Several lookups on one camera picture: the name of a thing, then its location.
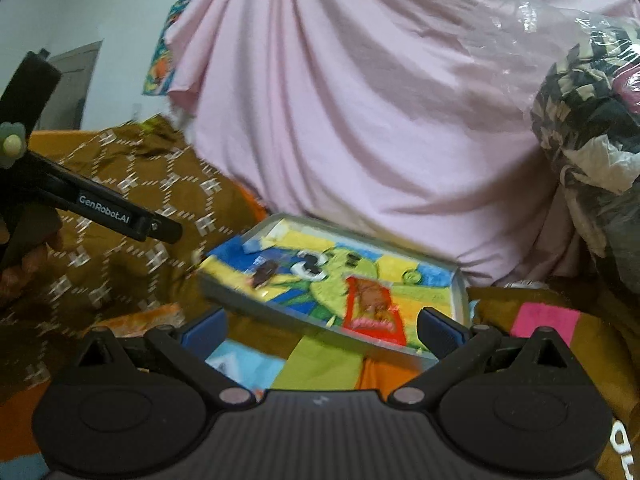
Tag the dark snack packet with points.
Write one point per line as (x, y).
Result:
(265, 272)

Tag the red snack packet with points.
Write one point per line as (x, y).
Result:
(372, 310)

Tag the brown patterned blanket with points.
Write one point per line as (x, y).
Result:
(125, 170)

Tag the clear bag of snacks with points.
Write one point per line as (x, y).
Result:
(590, 90)

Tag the pink cloth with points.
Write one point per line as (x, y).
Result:
(350, 110)

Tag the person's left hand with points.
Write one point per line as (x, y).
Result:
(31, 266)

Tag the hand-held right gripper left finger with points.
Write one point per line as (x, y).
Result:
(206, 331)

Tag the metal tray with colourful print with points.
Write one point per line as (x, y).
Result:
(325, 285)

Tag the colourful wall poster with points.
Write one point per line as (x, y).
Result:
(165, 45)

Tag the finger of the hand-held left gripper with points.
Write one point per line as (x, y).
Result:
(162, 229)

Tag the grey door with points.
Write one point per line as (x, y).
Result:
(67, 85)

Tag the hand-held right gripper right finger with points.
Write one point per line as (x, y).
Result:
(441, 334)

